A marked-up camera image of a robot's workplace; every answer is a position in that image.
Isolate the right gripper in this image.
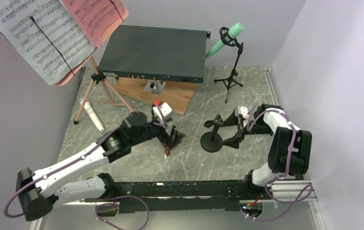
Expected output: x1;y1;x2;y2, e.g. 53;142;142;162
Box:
219;110;272;149

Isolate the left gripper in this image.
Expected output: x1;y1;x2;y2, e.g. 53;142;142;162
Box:
130;116;185;148

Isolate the black round-base mic stand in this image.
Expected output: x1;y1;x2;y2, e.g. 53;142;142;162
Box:
200;114;223;153

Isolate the white microphone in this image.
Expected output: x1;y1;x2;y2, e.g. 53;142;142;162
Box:
84;101;105;132

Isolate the green microphone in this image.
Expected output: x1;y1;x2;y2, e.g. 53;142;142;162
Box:
205;23;244;59

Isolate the black tripod mic stand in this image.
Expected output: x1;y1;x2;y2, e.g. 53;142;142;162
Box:
213;26;244;104

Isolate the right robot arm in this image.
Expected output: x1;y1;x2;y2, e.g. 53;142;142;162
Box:
221;103;312;199

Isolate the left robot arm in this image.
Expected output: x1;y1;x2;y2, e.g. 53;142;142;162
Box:
16;112;185;221

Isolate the brown plastic faucet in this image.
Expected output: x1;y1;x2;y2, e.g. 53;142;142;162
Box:
164;146;171;158

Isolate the wooden board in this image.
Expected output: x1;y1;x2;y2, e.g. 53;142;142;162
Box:
114;78;198;115

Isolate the pink music stand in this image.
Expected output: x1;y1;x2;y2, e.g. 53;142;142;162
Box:
0;0;135;125

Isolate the dark rack audio unit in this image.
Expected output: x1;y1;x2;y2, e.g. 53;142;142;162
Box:
98;25;211;84

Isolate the pink sheet music page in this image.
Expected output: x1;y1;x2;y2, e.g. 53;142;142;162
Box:
61;0;129;47

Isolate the white sheet music page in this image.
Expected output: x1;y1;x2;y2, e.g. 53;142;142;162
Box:
0;0;96;85

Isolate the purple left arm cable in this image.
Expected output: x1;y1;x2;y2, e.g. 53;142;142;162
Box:
4;104;170;230

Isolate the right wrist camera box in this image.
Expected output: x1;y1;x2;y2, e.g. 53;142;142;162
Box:
235;106;249;120

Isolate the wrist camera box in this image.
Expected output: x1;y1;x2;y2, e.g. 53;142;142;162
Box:
235;106;249;120
152;100;175;124

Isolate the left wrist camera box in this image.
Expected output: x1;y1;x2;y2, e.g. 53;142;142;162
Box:
152;100;175;124

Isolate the metal bracket under unit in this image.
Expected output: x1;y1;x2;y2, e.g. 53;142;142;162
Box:
144;80;166;95

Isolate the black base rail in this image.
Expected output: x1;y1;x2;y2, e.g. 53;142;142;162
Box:
85;180;265;214

